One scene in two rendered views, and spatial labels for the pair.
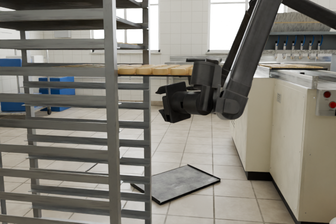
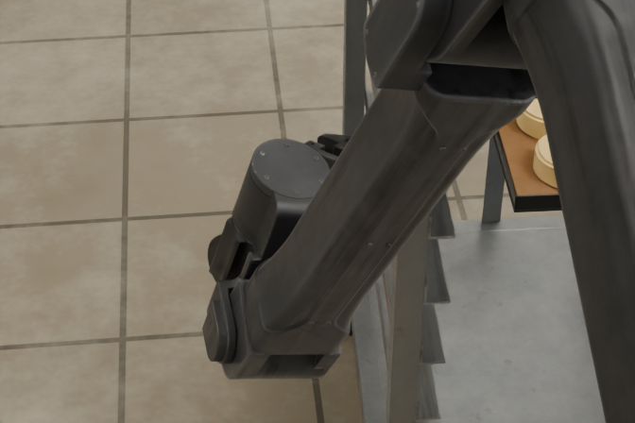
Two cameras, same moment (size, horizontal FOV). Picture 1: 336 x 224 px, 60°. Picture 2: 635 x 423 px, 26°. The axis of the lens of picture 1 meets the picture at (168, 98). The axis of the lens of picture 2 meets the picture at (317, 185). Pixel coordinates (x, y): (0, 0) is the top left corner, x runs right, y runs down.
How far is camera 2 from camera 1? 1.14 m
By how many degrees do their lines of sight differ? 74
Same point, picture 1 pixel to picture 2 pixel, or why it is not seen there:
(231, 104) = (212, 329)
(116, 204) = (392, 337)
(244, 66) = (286, 263)
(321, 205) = not seen: outside the picture
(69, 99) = not seen: outside the picture
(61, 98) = not seen: outside the picture
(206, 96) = (231, 255)
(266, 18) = (358, 172)
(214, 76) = (264, 222)
